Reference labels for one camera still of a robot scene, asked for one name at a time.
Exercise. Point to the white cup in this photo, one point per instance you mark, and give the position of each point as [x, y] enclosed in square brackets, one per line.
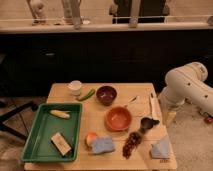
[75, 87]

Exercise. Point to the dark maroon bowl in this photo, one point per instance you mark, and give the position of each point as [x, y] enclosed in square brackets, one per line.
[106, 95]

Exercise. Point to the wooden block sponge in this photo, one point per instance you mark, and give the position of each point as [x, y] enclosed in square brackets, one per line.
[61, 144]

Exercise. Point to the green pepper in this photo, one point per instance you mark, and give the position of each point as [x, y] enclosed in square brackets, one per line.
[88, 95]

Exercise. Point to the small spoon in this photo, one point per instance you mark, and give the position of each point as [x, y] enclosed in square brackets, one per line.
[132, 100]

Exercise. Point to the metal measuring cup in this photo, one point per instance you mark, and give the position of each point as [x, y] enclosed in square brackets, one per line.
[147, 123]

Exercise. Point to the orange bowl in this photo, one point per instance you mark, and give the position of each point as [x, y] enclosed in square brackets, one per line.
[118, 119]

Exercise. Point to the blue cloth right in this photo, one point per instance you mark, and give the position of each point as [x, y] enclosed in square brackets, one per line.
[161, 149]

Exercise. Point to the green plastic tray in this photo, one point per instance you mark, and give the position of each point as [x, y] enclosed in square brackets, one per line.
[38, 146]

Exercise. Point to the orange peach fruit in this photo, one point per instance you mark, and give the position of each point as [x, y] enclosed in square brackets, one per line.
[90, 137]

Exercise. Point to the dark grape bunch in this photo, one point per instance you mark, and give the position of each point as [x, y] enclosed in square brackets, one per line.
[134, 139]

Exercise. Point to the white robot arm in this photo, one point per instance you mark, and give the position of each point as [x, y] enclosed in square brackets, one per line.
[185, 82]

